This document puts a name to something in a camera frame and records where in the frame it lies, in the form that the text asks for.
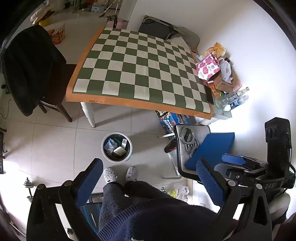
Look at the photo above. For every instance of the dark folding cot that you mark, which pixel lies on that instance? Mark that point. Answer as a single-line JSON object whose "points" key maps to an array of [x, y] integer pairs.
{"points": [[158, 28]]}

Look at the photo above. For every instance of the green white medicine box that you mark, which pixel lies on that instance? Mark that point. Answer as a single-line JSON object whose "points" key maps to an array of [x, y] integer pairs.
{"points": [[124, 143]]}

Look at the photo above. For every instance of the blue toy box under table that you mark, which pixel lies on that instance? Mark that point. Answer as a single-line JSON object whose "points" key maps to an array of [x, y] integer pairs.
{"points": [[168, 120]]}

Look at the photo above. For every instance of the clear glass bottle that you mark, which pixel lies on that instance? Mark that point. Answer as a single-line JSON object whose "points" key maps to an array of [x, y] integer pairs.
{"points": [[229, 98]]}

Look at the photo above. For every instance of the white box blue rectangle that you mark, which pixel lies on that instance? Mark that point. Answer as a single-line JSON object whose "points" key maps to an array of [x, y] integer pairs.
{"points": [[120, 151]]}

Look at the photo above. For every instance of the yellow bin with clothes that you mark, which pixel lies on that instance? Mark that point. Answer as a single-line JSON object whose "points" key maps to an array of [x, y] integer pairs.
{"points": [[42, 15]]}

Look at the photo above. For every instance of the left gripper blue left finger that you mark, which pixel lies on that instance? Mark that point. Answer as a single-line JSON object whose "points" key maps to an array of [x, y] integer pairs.
{"points": [[86, 181]]}

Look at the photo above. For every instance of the pink flower paper bag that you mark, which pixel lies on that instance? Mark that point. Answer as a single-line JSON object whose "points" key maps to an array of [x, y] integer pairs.
{"points": [[208, 67]]}

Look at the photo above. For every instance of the brown cardboard box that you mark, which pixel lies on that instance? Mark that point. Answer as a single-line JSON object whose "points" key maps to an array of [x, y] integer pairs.
{"points": [[220, 84]]}

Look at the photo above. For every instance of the red orange carton box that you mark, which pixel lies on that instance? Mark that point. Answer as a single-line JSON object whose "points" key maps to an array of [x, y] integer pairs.
{"points": [[57, 35]]}

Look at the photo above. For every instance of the person dark trousers legs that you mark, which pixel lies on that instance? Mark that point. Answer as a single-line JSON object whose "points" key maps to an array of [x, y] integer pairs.
{"points": [[139, 211]]}

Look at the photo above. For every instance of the white round trash bin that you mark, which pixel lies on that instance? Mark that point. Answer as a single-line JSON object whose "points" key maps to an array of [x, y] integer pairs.
{"points": [[117, 137]]}

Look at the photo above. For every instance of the yellow snack bag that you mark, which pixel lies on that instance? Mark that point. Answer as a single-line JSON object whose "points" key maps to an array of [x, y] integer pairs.
{"points": [[217, 50]]}

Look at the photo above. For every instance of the red yellow snack box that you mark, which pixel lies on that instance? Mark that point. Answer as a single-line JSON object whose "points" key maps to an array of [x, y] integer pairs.
{"points": [[216, 93]]}

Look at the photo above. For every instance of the blue cartoon snack packet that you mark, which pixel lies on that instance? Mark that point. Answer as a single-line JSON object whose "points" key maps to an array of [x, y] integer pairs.
{"points": [[110, 146]]}

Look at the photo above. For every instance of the grey slipper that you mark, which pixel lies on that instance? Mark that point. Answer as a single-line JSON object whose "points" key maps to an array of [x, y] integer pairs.
{"points": [[109, 175], [131, 174]]}

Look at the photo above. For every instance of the white plastic bag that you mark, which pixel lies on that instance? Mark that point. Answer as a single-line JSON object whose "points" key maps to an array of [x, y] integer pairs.
{"points": [[225, 69]]}

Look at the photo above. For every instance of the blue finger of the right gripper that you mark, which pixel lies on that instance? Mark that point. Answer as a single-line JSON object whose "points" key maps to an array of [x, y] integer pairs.
{"points": [[232, 159]]}

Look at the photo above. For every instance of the grey right slipper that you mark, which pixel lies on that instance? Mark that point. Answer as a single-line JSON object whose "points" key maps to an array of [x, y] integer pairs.
{"points": [[131, 174]]}

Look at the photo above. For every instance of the small metal dumbbell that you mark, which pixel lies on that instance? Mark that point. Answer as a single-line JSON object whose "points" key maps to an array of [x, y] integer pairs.
{"points": [[28, 184]]}

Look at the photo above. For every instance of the pink suitcase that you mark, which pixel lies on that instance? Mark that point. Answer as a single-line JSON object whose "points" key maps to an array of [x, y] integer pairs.
{"points": [[114, 22]]}

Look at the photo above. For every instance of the black smartphone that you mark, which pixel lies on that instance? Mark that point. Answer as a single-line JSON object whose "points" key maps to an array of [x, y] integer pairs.
{"points": [[209, 96]]}

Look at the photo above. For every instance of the grey left slipper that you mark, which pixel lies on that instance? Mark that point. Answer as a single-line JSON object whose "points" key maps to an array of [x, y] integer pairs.
{"points": [[109, 175]]}

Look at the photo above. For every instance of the green white checkered mat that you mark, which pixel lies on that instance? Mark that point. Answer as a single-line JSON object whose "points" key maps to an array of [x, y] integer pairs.
{"points": [[129, 66]]}

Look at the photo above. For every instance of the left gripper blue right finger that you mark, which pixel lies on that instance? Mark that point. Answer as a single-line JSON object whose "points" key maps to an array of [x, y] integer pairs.
{"points": [[213, 181]]}

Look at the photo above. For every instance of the chair with black jacket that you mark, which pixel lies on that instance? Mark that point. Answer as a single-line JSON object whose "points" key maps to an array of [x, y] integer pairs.
{"points": [[36, 72]]}

